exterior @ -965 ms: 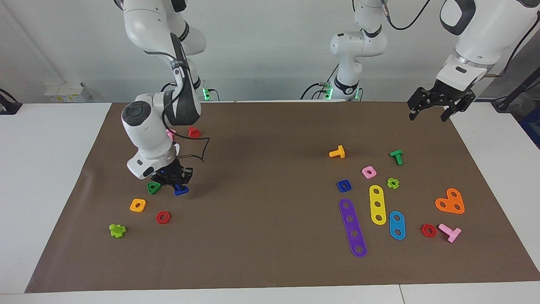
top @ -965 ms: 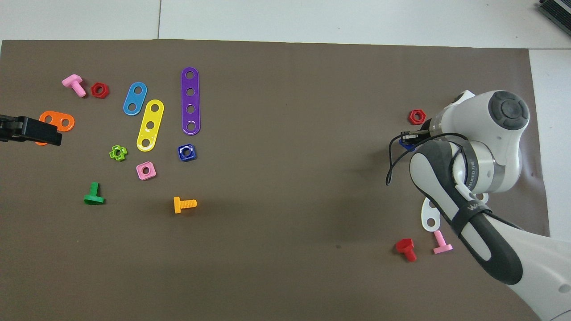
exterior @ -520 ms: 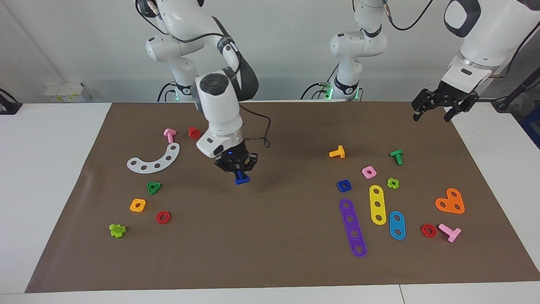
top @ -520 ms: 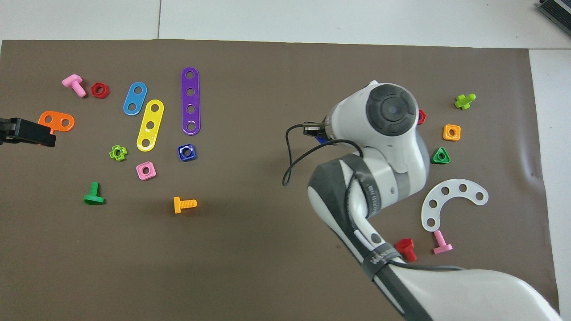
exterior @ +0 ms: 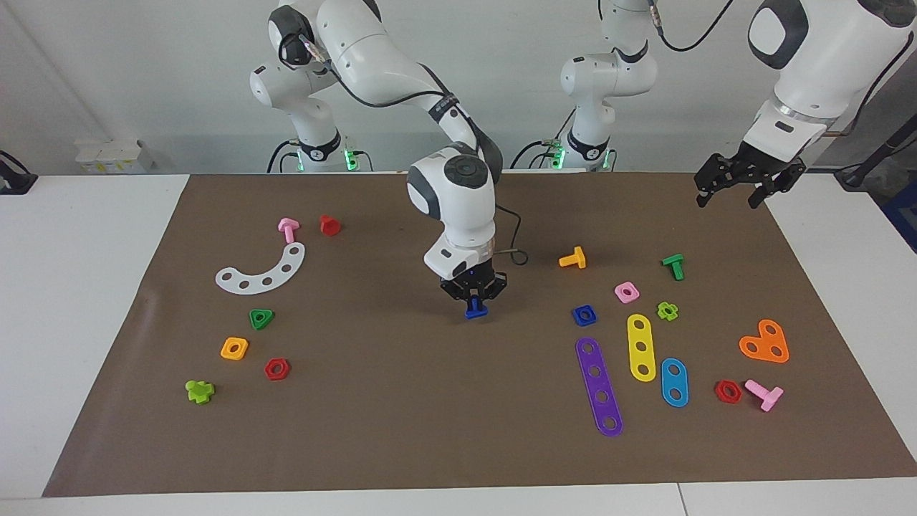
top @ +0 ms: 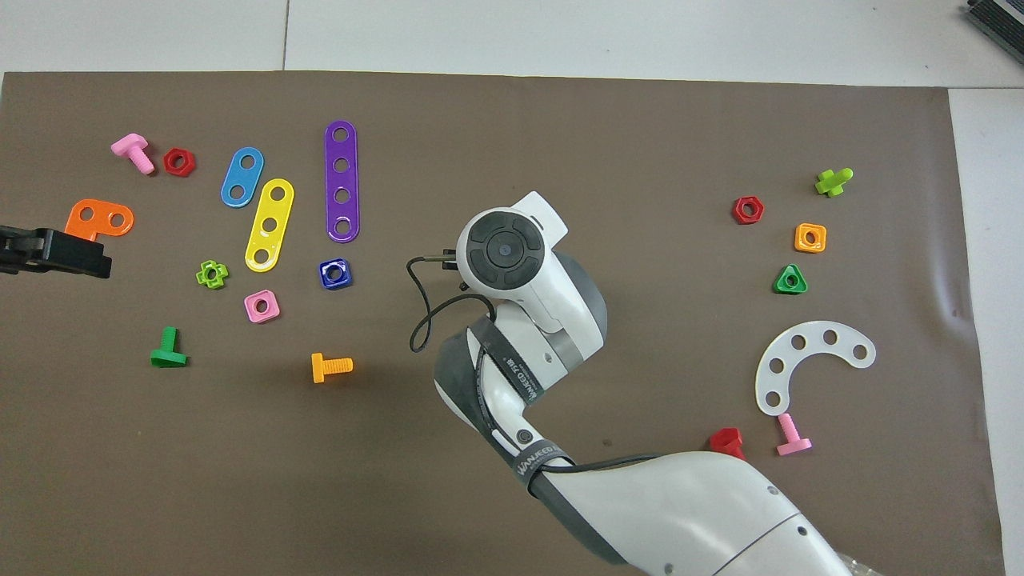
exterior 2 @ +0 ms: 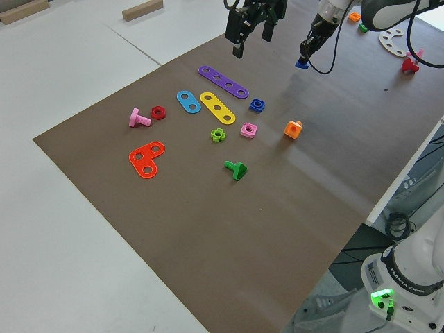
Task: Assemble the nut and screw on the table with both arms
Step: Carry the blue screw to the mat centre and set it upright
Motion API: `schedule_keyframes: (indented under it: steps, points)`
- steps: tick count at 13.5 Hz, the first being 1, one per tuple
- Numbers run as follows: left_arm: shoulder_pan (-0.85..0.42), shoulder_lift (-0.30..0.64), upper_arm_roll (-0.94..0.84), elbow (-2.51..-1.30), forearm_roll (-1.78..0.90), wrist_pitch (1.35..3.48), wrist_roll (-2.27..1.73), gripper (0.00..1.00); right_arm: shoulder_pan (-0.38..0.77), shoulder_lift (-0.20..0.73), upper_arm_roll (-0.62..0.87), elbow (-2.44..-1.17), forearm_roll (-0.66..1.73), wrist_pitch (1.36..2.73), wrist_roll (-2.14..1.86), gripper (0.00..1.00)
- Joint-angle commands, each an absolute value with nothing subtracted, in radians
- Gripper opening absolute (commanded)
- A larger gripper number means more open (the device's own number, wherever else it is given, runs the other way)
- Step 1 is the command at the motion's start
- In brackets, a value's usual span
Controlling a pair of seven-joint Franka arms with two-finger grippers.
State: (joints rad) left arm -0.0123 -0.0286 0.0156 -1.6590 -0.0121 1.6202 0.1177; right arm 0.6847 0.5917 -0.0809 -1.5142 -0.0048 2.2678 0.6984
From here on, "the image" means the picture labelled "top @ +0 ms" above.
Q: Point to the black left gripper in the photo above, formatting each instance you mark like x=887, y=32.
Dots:
x=16, y=250

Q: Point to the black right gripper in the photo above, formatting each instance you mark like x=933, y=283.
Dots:
x=450, y=259

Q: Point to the blue square nut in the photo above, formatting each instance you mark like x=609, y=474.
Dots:
x=324, y=282

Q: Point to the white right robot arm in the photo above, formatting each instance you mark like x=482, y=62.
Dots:
x=680, y=512

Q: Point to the pink plastic screw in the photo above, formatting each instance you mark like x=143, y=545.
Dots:
x=790, y=436
x=130, y=146

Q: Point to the green cross-shaped nut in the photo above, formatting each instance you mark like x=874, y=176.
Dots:
x=200, y=275

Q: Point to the red hexagonal plastic nut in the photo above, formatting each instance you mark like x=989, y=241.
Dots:
x=738, y=210
x=168, y=162

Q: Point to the green plastic screw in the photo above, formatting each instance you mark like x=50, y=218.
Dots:
x=168, y=352

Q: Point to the orange plastic screw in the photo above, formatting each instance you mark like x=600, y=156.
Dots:
x=320, y=368

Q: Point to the pink square nut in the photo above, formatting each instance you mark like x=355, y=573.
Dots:
x=250, y=314

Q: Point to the red hexagonal-head screw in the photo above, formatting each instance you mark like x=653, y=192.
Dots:
x=724, y=438

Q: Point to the green triangular nut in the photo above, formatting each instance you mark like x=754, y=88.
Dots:
x=780, y=288

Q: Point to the orange square nut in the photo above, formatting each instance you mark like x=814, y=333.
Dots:
x=800, y=246

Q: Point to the lime green cross-head screw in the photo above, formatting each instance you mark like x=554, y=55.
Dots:
x=828, y=184

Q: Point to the orange angled three-hole plate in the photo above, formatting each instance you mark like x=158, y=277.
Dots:
x=103, y=216

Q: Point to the purple four-hole plate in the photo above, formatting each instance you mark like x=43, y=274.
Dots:
x=342, y=180

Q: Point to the blue two-hole plate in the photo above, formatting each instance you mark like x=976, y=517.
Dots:
x=242, y=177

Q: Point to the yellow three-hole plate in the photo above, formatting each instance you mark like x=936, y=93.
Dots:
x=274, y=209

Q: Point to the brown table mat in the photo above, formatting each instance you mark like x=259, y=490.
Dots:
x=680, y=144

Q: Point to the white curved five-hole plate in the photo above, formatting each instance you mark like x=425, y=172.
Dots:
x=814, y=338

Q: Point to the black ribbed device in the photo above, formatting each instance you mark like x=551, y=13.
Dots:
x=1004, y=24

